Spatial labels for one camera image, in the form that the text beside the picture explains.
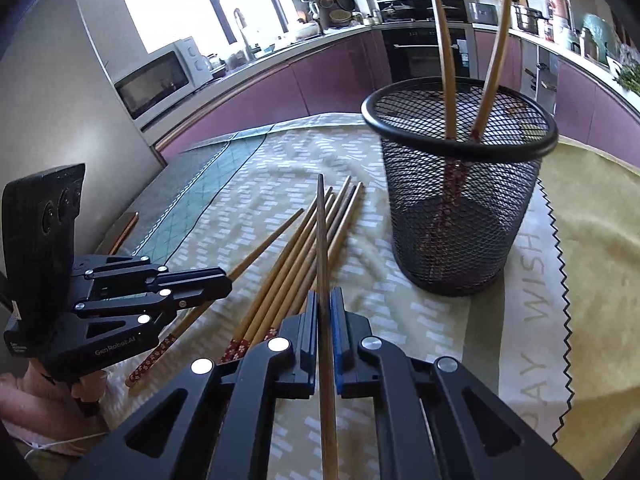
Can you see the teal ceramic jar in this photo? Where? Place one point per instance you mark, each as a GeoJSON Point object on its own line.
{"type": "Point", "coordinates": [600, 35]}

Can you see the brown flat object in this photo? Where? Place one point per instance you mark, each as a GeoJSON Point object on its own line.
{"type": "Point", "coordinates": [125, 232]}

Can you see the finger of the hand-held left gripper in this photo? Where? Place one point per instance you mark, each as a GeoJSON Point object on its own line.
{"type": "Point", "coordinates": [190, 300]}
{"type": "Point", "coordinates": [200, 279]}

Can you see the white round pot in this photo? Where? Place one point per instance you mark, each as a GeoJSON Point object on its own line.
{"type": "Point", "coordinates": [306, 31]}

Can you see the person's left hand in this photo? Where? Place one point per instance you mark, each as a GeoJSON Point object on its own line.
{"type": "Point", "coordinates": [92, 382]}

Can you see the kitchen window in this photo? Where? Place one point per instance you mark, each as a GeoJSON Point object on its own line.
{"type": "Point", "coordinates": [175, 0]}

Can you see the steel cooking pot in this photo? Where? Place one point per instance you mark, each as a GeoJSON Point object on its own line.
{"type": "Point", "coordinates": [527, 20]}

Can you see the yellow zigzag-edged cloth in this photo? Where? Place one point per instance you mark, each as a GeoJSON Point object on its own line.
{"type": "Point", "coordinates": [600, 240]}

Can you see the rack of hanging pans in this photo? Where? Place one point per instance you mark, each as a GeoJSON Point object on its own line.
{"type": "Point", "coordinates": [340, 2]}

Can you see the pile of wooden chopsticks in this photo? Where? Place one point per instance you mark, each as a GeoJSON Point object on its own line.
{"type": "Point", "coordinates": [272, 305]}

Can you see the purple kitchen cabinets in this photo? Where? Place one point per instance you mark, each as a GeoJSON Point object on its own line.
{"type": "Point", "coordinates": [300, 85]}

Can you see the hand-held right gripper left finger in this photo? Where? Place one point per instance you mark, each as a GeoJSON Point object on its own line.
{"type": "Point", "coordinates": [311, 330]}

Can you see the steel kitchen faucet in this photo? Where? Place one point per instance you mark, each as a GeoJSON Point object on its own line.
{"type": "Point", "coordinates": [245, 35]}

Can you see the white microwave oven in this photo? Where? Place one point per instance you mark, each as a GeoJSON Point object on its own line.
{"type": "Point", "coordinates": [155, 80]}

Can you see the person's left forearm pink sleeve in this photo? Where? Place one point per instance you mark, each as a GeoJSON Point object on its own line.
{"type": "Point", "coordinates": [35, 410]}

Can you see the black lidded pan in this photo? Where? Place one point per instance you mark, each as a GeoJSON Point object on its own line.
{"type": "Point", "coordinates": [397, 8]}

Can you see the black built-in oven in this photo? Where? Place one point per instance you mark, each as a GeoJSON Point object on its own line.
{"type": "Point", "coordinates": [420, 55]}

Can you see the green leafy vegetables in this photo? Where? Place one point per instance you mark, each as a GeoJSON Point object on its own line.
{"type": "Point", "coordinates": [631, 72]}

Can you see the black mesh utensil holder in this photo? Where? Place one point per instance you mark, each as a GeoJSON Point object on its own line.
{"type": "Point", "coordinates": [450, 260]}

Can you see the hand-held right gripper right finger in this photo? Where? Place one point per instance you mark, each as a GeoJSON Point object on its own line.
{"type": "Point", "coordinates": [339, 330]}

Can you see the beige patterned tablecloth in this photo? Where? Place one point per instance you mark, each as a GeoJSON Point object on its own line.
{"type": "Point", "coordinates": [400, 320]}

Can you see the grey refrigerator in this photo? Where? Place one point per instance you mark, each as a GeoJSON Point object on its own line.
{"type": "Point", "coordinates": [75, 85]}

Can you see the grey lettered cloth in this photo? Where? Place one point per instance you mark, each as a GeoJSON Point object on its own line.
{"type": "Point", "coordinates": [530, 320]}

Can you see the copper pink kettle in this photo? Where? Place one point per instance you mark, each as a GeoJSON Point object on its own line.
{"type": "Point", "coordinates": [559, 10]}

